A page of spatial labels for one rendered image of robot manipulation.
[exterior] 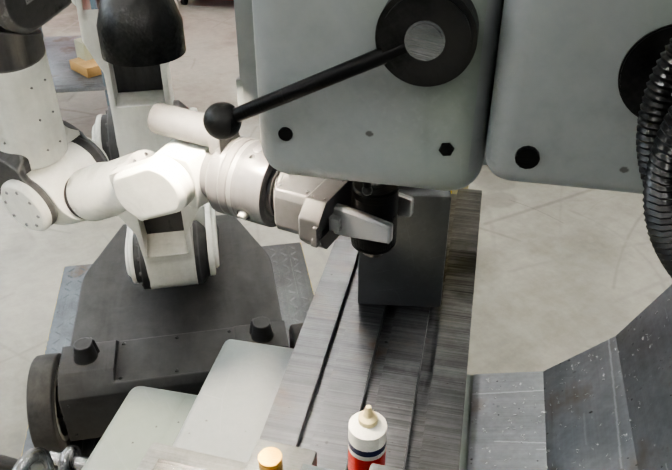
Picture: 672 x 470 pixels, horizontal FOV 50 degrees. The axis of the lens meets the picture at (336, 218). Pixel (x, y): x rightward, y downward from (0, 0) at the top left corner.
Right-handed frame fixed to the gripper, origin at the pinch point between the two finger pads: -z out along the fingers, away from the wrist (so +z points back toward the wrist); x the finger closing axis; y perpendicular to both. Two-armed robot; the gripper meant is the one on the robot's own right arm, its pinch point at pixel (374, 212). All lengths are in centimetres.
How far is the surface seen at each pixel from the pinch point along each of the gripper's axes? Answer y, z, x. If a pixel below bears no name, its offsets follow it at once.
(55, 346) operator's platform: 83, 97, 29
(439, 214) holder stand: 12.0, -0.2, 21.0
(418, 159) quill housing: -11.8, -7.2, -8.4
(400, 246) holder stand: 17.4, 4.2, 19.0
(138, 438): 48, 35, -5
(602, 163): -14.1, -20.7, -6.8
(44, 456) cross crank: 55, 52, -10
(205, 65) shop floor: 125, 245, 290
